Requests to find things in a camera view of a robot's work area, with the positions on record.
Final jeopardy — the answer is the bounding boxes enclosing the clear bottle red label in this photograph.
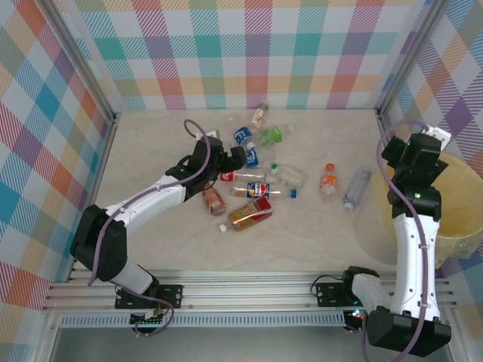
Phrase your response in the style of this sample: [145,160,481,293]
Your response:
[220,171,269,184]

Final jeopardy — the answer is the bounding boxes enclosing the cola bottle blue cap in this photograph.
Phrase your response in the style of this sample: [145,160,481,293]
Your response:
[229,181,299,201]

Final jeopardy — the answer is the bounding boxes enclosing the brown red label bottle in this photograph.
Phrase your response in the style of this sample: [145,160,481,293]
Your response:
[202,187,227,216]

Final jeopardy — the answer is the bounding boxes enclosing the clear water bottle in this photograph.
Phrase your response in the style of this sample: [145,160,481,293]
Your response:
[342,166,373,211]

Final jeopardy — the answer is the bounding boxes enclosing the tea bottle red gold label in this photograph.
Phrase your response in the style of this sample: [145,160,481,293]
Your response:
[218,198,273,234]

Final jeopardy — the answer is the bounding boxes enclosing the orange soda bottle orange cap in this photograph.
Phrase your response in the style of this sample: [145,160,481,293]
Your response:
[318,162,340,204]

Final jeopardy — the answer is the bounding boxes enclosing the yellow plastic bin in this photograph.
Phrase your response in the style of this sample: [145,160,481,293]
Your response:
[354,150,483,271]

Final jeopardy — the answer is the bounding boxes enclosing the clear bottle green label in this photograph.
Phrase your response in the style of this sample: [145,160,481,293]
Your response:
[253,123,296,150]

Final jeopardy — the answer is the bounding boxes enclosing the small bottle green cap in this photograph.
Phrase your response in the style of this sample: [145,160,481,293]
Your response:
[251,103,269,125]

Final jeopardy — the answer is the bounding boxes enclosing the crushed clear bottle green cap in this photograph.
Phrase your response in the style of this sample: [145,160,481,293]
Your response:
[263,161,309,189]

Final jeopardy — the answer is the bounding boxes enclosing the small circuit board lit leds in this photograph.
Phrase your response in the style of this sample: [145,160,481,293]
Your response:
[345,308,369,331]

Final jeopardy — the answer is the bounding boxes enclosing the small circuit board green connector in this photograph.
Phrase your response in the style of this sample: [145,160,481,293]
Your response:
[130,311,169,327]

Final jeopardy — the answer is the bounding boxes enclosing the grey metal panel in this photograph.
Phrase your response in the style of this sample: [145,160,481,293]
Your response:
[48,326,454,362]

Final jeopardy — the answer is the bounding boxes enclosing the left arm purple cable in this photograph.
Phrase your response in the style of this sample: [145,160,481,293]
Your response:
[87,119,211,338]

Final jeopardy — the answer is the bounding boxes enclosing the aluminium side rail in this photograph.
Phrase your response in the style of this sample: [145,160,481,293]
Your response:
[63,112,120,284]
[376,109,395,159]

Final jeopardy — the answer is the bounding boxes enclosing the aluminium frame post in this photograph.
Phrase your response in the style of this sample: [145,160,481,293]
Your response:
[43,0,122,127]
[375,0,454,120]

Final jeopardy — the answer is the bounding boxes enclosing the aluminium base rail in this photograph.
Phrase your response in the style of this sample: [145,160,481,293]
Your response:
[41,269,460,312]

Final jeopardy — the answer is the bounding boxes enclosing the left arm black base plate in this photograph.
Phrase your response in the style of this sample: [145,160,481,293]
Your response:
[115,284,185,310]

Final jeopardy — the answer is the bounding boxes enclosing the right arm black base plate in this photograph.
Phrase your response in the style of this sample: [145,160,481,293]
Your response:
[315,277,386,308]

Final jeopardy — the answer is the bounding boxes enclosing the slotted grey cable duct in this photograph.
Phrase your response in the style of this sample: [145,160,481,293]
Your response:
[60,311,348,329]

